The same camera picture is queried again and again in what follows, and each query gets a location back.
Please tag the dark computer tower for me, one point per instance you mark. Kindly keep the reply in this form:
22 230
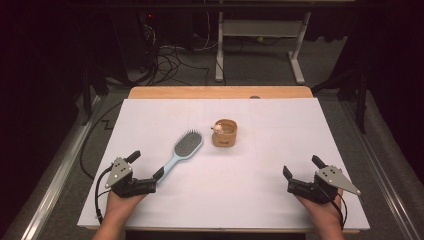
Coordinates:
133 36

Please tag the small green ball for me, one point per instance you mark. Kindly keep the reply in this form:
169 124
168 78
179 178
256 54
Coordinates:
260 39

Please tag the person's left hand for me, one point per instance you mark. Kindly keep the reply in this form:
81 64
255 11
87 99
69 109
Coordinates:
121 205

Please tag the light blue hairbrush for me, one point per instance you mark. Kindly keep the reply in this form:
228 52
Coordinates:
186 146

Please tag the small beige animal figurine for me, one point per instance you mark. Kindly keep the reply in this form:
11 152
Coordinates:
217 128

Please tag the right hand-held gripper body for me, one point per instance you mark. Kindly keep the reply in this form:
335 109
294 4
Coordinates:
333 176

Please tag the black stand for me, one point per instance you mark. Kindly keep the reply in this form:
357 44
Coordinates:
358 90
90 86

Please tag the wooden table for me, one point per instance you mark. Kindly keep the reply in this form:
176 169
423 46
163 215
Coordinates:
216 92

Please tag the white metal stand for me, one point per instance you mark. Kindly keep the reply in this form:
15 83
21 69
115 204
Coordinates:
260 28

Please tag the aluminium floor rail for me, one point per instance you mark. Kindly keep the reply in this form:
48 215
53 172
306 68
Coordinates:
386 173
56 186

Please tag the round wooden cup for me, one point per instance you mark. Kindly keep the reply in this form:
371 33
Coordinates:
225 138

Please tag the person's right hand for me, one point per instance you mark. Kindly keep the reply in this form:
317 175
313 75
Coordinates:
321 213

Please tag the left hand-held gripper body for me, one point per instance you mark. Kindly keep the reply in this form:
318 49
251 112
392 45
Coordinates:
118 171

